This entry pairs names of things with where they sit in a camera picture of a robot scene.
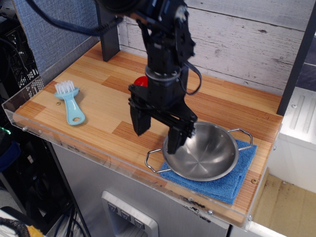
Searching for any dark grey post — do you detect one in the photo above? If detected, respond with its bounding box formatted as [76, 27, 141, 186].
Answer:
[276, 2, 316, 116]
[96, 3, 120, 62]

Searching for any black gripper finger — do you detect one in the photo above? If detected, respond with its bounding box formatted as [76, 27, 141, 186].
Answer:
[167, 126, 191, 154]
[130, 106, 151, 136]

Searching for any clear acrylic table guard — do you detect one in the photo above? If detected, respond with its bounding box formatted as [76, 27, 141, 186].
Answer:
[1, 32, 283, 232]

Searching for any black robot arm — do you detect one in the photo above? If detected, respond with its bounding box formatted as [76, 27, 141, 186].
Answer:
[99, 0, 197, 154]

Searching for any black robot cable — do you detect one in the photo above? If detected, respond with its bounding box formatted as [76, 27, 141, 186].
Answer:
[26, 0, 202, 96]

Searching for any dark grey left post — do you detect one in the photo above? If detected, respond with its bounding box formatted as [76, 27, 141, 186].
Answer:
[96, 3, 120, 62]

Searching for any blue folded cloth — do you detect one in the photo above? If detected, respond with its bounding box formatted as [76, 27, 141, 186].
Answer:
[160, 145, 257, 205]

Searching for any dark grey right post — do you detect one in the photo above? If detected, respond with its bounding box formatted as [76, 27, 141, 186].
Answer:
[276, 2, 316, 116]

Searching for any light blue dish brush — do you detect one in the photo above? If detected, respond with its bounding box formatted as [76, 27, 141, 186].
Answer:
[54, 80, 85, 126]

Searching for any stainless steel cabinet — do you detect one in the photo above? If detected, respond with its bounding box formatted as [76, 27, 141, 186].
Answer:
[53, 142, 230, 237]

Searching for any red ball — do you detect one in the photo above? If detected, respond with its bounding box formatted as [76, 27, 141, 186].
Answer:
[134, 76, 148, 87]

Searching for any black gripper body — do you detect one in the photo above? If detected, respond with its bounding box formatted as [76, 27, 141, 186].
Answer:
[128, 71, 197, 138]

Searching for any black plastic crate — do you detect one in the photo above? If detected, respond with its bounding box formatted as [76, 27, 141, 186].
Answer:
[0, 26, 39, 88]

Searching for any white appliance on right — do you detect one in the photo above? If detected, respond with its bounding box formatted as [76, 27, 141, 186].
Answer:
[267, 87, 316, 193]

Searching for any stainless steel wok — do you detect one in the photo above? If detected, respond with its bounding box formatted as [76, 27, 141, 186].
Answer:
[145, 121, 253, 182]

